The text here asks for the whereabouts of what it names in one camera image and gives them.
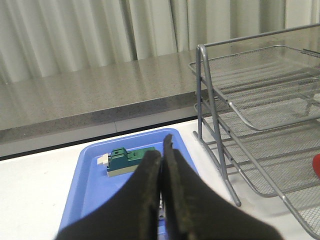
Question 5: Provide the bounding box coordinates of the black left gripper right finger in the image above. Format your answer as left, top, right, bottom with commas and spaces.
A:
162, 134, 282, 240

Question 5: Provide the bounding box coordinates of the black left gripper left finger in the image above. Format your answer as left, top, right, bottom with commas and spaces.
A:
56, 150, 162, 240

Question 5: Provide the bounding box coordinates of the red emergency push button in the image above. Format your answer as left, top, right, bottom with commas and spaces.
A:
312, 154, 320, 178

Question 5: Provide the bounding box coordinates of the blue plastic tray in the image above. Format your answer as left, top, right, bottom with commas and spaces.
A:
59, 128, 196, 230

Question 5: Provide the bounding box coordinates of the green terminal block module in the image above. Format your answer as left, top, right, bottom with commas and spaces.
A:
97, 146, 156, 177

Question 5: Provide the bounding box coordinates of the grey stone counter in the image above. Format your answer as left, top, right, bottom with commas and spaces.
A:
0, 24, 320, 161

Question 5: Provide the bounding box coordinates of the white curtain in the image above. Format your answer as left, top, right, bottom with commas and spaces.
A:
0, 0, 320, 85

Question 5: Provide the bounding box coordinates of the silver wire rack frame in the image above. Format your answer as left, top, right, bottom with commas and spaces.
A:
192, 23, 320, 207

